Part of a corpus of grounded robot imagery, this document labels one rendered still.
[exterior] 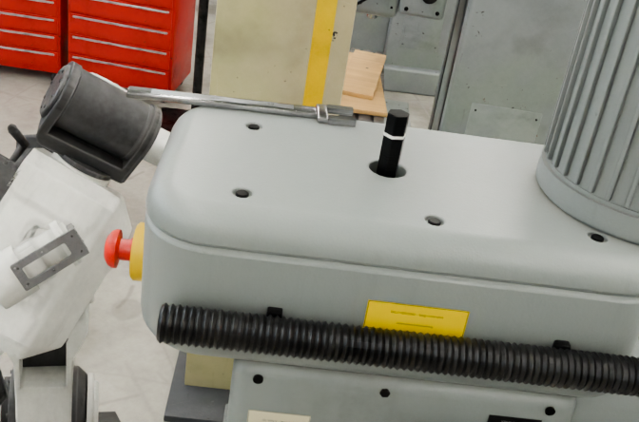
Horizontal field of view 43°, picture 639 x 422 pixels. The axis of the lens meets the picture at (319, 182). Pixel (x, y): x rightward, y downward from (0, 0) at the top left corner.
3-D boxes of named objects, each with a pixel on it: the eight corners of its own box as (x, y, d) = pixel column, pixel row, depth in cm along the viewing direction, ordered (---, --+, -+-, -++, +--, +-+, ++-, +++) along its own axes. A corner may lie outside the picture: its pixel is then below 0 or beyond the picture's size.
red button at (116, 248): (100, 274, 83) (101, 240, 81) (109, 253, 86) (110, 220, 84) (133, 278, 83) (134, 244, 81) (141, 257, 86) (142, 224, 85)
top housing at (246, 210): (126, 358, 74) (133, 205, 66) (173, 215, 97) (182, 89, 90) (629, 413, 77) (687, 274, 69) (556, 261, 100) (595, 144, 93)
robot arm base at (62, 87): (24, 123, 120) (24, 148, 110) (67, 48, 118) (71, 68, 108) (114, 166, 127) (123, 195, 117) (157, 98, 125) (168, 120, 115)
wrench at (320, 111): (124, 102, 85) (124, 94, 84) (129, 87, 88) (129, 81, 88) (355, 127, 87) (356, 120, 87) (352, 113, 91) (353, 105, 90)
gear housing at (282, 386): (222, 444, 80) (232, 364, 75) (243, 297, 101) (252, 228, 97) (556, 478, 82) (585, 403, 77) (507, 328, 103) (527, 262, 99)
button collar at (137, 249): (127, 291, 82) (129, 241, 80) (139, 258, 88) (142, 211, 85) (147, 294, 83) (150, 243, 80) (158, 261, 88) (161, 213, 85)
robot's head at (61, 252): (-16, 262, 106) (-27, 265, 97) (54, 221, 108) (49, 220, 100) (11, 305, 106) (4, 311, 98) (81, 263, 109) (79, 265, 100)
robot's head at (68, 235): (3, 246, 104) (3, 258, 97) (64, 210, 106) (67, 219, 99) (30, 286, 105) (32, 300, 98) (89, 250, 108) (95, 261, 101)
